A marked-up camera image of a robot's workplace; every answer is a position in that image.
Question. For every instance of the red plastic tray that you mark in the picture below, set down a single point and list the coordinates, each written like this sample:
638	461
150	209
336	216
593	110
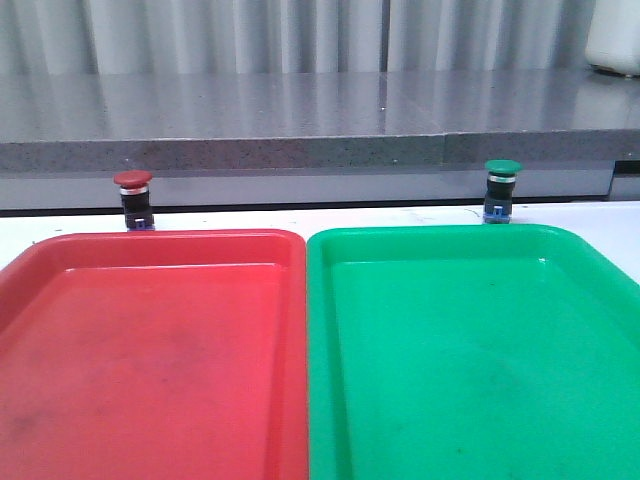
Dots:
156	355

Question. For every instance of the red mushroom push button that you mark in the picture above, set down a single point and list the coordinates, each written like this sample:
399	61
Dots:
134	193

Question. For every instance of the green mushroom push button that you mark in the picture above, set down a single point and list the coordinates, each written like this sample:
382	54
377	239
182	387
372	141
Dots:
500	184

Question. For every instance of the grey stone counter slab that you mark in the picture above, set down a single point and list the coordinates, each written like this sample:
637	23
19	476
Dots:
85	123

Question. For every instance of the green plastic tray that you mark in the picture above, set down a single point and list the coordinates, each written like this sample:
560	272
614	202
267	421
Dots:
470	352

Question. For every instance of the white container in background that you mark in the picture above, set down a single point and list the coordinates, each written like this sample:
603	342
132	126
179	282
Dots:
613	38

